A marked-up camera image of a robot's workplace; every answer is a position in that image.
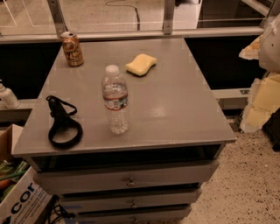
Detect orange-brown drink can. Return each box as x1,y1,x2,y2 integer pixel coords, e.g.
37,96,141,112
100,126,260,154
60,31,84,67

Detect grey drawer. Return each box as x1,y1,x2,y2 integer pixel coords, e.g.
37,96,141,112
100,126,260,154
60,188,201,214
76,206,191,224
34,159,219,195

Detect white bottle at left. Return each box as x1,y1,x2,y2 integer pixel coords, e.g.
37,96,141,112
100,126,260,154
0,81,20,109

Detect white cardboard box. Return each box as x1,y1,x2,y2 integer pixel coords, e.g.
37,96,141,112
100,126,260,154
0,124,52,224

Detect grey drawer cabinet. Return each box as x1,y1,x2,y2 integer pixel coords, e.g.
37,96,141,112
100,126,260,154
13,38,235,216

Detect clear plastic water bottle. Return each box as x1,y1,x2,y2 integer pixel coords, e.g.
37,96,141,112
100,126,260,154
101,65,130,135

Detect yellow sponge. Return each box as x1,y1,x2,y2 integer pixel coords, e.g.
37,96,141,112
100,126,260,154
125,53,158,77

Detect top grey drawer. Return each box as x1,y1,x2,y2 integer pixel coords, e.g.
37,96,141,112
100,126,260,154
34,159,219,195

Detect middle grey drawer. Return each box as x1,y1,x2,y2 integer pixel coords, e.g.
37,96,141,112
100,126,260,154
60,188,201,214

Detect metal frame railing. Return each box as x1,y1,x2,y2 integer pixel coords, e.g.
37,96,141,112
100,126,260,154
0,0,280,43

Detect black cable on floor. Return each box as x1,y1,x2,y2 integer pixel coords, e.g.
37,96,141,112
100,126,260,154
104,0,142,32

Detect bottom grey drawer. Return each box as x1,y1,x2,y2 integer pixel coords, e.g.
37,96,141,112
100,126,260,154
76,206,191,224

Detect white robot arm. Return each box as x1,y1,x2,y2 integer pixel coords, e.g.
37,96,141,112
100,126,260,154
239,15,280,133

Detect black VR controller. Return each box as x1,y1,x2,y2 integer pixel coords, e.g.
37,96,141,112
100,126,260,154
46,95,83,150

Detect black cables under cabinet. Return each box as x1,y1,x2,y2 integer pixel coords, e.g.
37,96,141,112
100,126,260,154
46,194,77,224

